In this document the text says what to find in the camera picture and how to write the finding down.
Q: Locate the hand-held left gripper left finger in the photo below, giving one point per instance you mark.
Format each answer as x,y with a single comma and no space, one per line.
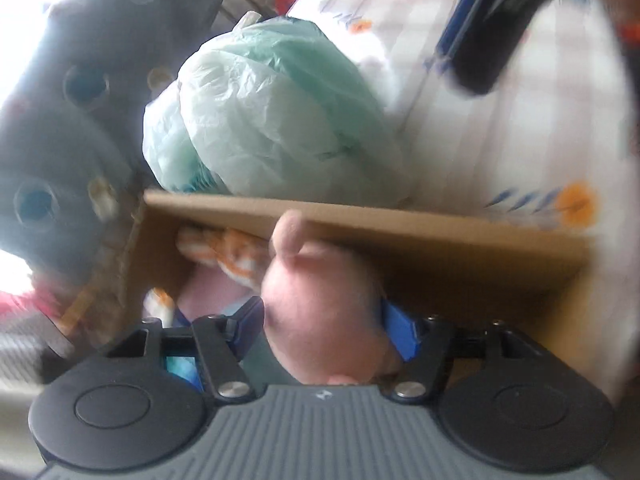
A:
250,325

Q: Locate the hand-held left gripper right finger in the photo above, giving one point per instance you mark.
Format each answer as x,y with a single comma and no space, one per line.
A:
400,330

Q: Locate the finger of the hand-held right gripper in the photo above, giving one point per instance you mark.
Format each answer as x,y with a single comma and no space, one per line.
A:
500,20

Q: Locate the pink plush toy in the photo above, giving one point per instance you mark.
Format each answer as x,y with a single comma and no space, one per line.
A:
320,310

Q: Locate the orange striped plush toy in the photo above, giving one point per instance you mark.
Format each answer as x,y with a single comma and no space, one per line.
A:
235,255

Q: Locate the brown cardboard box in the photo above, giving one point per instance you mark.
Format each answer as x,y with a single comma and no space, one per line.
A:
450,270

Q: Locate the white green plastic bag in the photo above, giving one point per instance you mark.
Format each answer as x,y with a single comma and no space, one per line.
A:
280,110

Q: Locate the pink hanging garment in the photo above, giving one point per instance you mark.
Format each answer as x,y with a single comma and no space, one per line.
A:
20,302

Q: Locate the grey patterned blanket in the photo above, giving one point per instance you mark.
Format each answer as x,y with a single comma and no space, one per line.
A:
65,135

